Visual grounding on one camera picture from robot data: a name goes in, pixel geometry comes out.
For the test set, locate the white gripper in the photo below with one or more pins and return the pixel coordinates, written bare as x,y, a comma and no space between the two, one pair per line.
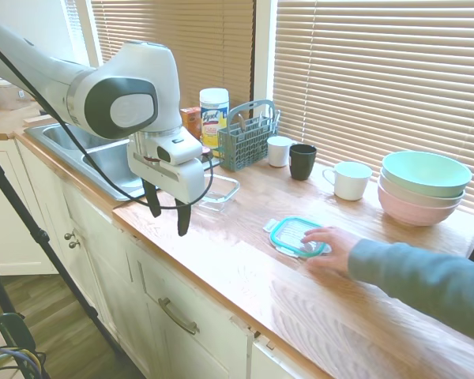
181,179

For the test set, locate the clear lid with teal seal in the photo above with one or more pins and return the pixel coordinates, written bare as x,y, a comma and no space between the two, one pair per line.
288,233

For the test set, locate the forearm in grey sleeve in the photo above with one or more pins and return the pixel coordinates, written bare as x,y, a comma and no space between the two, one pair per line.
418,276

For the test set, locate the square glass food container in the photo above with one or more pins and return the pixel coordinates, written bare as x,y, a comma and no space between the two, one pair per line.
223,193

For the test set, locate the person's bare hand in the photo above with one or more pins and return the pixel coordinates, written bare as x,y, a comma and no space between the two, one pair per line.
333,246

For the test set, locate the white kitchen cabinet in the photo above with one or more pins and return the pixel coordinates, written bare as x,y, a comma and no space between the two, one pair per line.
114,276

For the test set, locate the small orange box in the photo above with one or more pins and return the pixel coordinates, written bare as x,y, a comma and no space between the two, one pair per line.
191,120

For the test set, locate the grey-blue cutlery basket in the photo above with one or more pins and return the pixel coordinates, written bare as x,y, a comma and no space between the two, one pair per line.
241,146

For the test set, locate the round metal cabinet knob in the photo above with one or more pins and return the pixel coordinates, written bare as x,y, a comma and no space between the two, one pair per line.
74,244
69,236

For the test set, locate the yellow Lysol wipes canister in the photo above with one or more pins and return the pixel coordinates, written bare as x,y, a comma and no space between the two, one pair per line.
214,118

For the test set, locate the silver cutlery piece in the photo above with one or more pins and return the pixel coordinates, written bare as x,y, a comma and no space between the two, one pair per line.
271,116
241,122

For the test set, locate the stainless steel double sink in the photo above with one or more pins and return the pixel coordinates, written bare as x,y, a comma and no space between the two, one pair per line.
59,136

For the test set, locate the black mug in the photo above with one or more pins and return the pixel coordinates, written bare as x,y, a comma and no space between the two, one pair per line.
302,163

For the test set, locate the long wooden board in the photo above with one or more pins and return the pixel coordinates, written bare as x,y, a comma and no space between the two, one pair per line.
39,119

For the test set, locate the narrow wooden window blind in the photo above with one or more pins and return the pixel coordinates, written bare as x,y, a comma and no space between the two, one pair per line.
221,47

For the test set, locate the white pot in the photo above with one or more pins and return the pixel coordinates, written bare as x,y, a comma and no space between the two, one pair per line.
4,94

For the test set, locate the cream white bowl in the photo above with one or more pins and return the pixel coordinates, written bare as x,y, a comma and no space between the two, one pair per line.
395,194

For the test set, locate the pink bowl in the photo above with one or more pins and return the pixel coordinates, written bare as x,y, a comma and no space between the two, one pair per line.
414,213

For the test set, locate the wide wooden window blind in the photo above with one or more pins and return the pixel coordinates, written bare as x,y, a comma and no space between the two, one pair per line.
379,71

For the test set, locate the mint green bowl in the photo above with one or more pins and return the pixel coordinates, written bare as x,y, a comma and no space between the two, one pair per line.
426,169

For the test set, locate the black camera tripod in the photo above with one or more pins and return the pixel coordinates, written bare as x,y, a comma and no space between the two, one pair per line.
35,233

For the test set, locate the green metal frame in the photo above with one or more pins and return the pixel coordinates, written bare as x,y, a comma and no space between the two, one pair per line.
13,323

